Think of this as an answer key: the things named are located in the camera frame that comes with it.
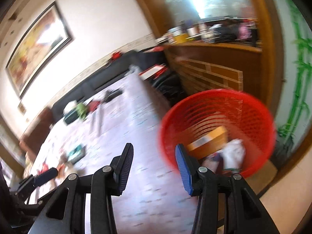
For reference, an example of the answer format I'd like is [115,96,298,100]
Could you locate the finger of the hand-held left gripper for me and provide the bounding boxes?
[33,168,59,187]

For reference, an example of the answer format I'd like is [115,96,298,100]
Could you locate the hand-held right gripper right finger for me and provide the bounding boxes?
[175,144,284,234]

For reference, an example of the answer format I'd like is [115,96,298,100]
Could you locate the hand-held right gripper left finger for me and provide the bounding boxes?
[29,143,134,234]

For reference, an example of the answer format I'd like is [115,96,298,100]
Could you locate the red plastic waste basket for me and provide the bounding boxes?
[157,89,277,178]

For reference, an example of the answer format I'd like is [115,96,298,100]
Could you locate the teal small box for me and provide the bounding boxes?
[67,145,86,163]

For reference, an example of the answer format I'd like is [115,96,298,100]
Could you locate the small cardboard box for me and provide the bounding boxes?
[186,126,230,160]

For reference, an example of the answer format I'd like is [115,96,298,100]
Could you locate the brown chair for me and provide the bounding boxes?
[19,107,54,153]

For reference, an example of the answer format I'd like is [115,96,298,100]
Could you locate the white crumpled paper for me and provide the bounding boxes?
[221,139,246,171]

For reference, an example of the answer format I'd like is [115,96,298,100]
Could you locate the dark green tissue box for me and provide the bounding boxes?
[63,101,81,125]

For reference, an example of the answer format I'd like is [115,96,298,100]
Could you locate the red flat packet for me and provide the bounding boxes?
[88,100,101,112]

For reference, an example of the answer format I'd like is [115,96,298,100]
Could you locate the green crumpled packet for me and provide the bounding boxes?
[75,102,89,120]

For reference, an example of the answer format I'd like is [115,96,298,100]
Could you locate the black flat case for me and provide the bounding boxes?
[104,89,123,102]

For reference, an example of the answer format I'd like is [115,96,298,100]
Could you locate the black bag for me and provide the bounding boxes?
[146,73,186,103]

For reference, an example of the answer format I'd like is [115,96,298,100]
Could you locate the black leather headboard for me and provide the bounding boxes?
[51,50,166,121]

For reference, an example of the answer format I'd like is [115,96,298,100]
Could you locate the red and white box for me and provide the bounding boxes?
[139,65,168,81]

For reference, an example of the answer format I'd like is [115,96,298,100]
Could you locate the flat cardboard sheet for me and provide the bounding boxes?
[178,58,244,93]

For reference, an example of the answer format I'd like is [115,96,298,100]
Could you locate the wooden cabinet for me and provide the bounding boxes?
[163,41,263,98]

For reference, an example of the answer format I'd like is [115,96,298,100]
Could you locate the pink bag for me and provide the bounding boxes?
[238,23,251,41]

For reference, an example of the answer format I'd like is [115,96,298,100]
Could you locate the framed wall painting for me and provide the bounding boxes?
[5,0,74,99]

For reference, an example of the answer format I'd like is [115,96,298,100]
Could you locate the green bamboo wall sticker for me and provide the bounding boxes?
[278,0,312,149]

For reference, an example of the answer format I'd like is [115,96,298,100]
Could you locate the large wall mirror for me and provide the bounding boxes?
[151,0,259,31]

